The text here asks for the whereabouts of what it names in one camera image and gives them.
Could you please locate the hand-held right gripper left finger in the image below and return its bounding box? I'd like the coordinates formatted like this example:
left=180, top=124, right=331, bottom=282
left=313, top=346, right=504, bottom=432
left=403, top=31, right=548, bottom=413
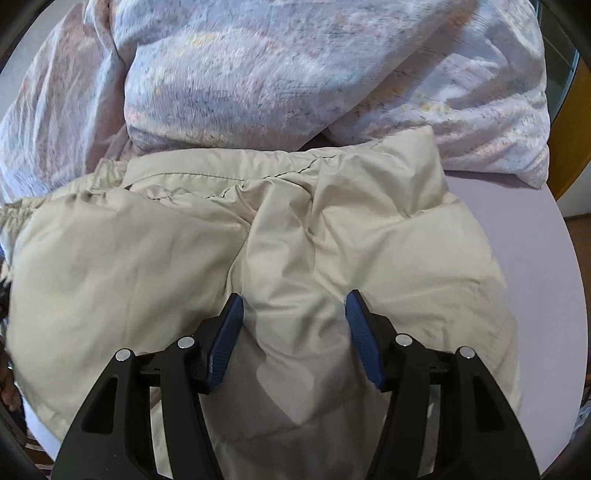
left=51, top=293, right=245, bottom=480

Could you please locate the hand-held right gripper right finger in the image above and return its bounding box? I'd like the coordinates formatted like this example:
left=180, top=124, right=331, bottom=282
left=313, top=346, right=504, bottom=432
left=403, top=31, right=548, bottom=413
left=345, top=289, right=541, bottom=480

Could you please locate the beige puffer jacket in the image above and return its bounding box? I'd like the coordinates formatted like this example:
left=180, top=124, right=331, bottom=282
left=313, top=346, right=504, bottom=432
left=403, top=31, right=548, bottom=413
left=0, top=126, right=522, bottom=480

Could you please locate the bed with purple sheet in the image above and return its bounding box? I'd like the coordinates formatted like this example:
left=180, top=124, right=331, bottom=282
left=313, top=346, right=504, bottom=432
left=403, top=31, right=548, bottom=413
left=21, top=168, right=583, bottom=480

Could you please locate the floral pink duvet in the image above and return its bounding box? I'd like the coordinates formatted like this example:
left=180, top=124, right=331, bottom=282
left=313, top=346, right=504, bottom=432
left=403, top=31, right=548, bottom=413
left=0, top=0, right=552, bottom=204

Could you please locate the dark glass panel door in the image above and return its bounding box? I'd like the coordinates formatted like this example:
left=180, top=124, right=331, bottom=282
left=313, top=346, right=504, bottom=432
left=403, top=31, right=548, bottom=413
left=544, top=25, right=580, bottom=118

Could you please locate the wooden door frame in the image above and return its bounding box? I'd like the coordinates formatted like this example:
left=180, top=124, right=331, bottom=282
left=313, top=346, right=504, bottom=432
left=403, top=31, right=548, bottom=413
left=549, top=46, right=591, bottom=201

